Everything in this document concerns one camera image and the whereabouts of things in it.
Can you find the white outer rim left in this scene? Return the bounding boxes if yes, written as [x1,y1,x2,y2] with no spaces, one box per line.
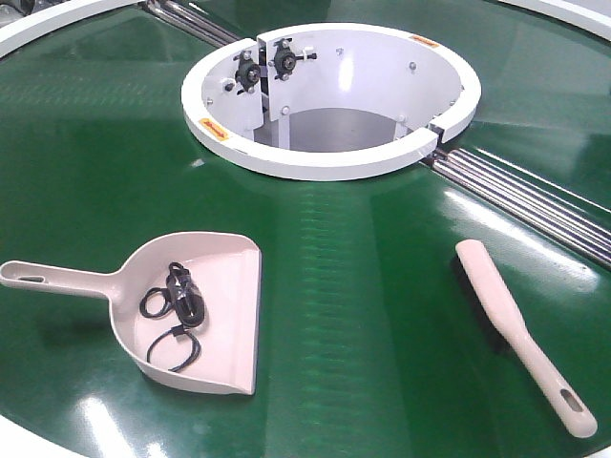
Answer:
[1,0,137,57]

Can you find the upper left steel rollers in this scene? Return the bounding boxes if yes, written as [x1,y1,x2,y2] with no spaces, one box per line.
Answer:
[138,0,241,48]

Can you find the thick black cable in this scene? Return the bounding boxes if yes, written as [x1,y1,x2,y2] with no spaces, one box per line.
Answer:
[165,261,208,330]

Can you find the right black bearing mount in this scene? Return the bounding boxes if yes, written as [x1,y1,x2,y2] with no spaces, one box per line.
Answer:
[272,37,318,81]

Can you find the black bearing mount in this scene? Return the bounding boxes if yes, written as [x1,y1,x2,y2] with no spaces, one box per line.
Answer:
[272,37,318,81]
[234,51,262,94]

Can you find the white outer rim right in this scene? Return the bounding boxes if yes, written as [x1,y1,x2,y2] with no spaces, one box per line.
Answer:
[500,0,610,42]

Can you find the right steel roller set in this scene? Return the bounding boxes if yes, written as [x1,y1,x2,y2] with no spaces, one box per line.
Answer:
[422,148,610,269]

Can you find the left black bearing mount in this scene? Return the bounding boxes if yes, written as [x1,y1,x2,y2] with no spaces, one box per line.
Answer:
[234,51,262,94]

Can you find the pink plastic dustpan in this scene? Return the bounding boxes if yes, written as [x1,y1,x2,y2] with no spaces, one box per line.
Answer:
[1,231,262,395]

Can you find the white central ring housing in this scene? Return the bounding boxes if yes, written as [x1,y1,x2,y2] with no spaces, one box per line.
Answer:
[180,23,482,181]

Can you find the thin black usb cable coil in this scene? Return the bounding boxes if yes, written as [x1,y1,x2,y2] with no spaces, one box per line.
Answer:
[145,325,202,373]

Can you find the pink hand brush black bristles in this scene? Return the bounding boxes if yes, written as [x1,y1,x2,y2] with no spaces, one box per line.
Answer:
[455,239,598,438]

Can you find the white rim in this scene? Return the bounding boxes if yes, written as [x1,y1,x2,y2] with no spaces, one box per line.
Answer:
[500,0,610,42]
[1,0,137,57]

